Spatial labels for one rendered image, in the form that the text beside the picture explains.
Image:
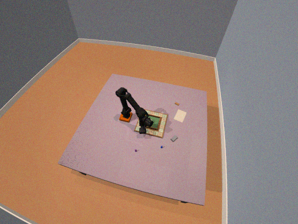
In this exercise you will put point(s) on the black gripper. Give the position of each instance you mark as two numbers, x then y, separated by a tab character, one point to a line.
142	130

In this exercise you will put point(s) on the cream flat square sheet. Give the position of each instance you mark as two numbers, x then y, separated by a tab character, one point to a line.
180	115

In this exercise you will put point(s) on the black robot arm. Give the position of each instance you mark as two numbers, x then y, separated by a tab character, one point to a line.
140	112

